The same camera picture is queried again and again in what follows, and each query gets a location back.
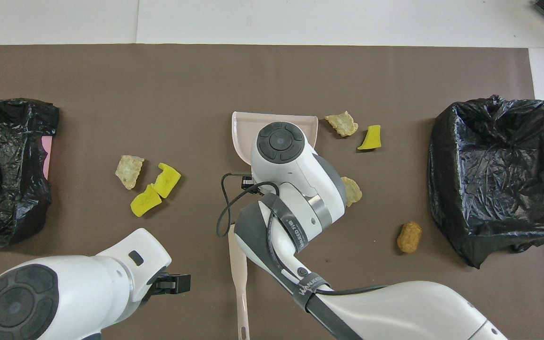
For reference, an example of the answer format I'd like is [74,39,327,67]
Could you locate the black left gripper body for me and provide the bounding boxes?
[147,270,165,300]

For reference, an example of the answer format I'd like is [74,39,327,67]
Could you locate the beige plastic dustpan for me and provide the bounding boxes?
[232,111,319,166]

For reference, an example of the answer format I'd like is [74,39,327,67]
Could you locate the beige brush black bristles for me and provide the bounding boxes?
[227,224,251,340]

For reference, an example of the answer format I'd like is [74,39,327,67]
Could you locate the yellow sponge piece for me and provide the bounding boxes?
[357,125,382,151]
[152,162,182,199]
[130,183,163,218]

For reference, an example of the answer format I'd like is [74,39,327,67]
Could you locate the beige sponge chunk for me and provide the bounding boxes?
[324,111,359,138]
[115,155,145,190]
[340,176,363,208]

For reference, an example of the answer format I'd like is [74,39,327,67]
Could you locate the brown oval sponge piece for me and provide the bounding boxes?
[397,221,423,254]

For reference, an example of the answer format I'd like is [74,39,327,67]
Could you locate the black bag pink bin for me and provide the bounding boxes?
[0,98,60,248]

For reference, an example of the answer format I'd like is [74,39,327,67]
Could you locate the black bag lined bin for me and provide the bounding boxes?
[428,94,544,269]

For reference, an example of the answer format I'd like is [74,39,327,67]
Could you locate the brown table mat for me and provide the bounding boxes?
[0,44,544,340]

